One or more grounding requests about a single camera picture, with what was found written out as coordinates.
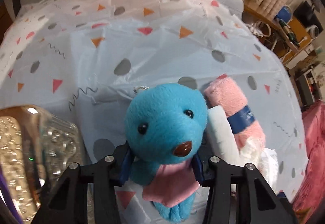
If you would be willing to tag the blue teddy bear plush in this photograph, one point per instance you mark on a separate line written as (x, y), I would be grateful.
(162, 117)

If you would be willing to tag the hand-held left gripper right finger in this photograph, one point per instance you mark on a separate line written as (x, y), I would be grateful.
(199, 170)

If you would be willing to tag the white round fan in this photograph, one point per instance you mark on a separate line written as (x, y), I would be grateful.
(313, 30)

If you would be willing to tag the wooden table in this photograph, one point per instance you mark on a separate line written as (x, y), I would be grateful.
(256, 11)

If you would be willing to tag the patterned plastic tablecloth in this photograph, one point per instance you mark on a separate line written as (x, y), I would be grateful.
(152, 49)

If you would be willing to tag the grey low shelf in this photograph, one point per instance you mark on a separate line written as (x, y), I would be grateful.
(304, 87)

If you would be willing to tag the black television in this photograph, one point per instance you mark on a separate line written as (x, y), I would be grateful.
(304, 13)

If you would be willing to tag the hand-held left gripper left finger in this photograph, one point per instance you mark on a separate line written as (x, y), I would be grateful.
(124, 168)

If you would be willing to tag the ornate gold tissue box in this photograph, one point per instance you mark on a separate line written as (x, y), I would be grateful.
(58, 135)

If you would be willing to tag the white tote bag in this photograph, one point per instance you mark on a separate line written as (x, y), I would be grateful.
(260, 30)

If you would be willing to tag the pink towel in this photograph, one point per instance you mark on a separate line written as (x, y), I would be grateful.
(228, 97)

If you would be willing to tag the white plastic packet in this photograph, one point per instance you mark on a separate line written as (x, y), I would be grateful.
(269, 168)

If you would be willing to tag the pink ruffled bedding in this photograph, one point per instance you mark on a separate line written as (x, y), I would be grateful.
(314, 150)

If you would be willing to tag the blue folding chair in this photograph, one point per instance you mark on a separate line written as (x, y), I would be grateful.
(284, 12)

